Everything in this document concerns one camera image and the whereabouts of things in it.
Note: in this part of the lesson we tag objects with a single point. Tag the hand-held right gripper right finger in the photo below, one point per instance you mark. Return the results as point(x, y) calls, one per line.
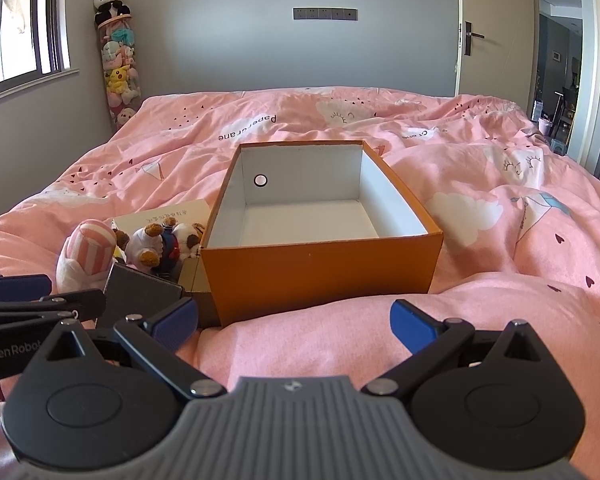
point(410, 322)

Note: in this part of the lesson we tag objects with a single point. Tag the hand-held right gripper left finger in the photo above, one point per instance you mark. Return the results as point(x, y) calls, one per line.
point(175, 322)

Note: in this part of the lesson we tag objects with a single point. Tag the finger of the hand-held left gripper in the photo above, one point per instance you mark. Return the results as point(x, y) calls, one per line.
point(17, 287)
point(55, 306)

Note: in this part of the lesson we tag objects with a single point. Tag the dark grey notebook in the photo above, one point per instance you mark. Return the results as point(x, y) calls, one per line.
point(140, 290)

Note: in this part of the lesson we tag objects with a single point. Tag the pink striped plush toy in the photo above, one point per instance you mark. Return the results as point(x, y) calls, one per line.
point(87, 255)

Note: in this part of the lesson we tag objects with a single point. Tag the blue sailor bear plush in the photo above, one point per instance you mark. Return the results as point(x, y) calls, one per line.
point(170, 245)

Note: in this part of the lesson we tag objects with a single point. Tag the brown white plush toy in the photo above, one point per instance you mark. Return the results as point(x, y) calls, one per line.
point(190, 240)

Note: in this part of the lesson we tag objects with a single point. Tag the orange cardboard box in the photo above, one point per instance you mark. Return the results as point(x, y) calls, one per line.
point(320, 275)

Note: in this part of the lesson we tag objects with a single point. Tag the white picture book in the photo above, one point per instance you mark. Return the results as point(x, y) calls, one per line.
point(180, 210)

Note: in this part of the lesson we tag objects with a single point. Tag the pink printed blanket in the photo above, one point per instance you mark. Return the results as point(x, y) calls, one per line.
point(330, 110)

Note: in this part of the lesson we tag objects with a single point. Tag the clear tube of plush toys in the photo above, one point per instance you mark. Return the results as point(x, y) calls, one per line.
point(117, 75)

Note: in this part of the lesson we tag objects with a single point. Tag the cream door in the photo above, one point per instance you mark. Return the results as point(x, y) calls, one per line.
point(500, 70)

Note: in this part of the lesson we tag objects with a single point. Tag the window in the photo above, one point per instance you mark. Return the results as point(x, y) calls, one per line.
point(45, 20)

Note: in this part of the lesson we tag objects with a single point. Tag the panda plush toy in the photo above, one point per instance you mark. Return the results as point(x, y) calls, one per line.
point(109, 2)

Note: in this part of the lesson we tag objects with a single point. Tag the grey wall socket panel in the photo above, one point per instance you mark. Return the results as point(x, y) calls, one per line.
point(325, 14)

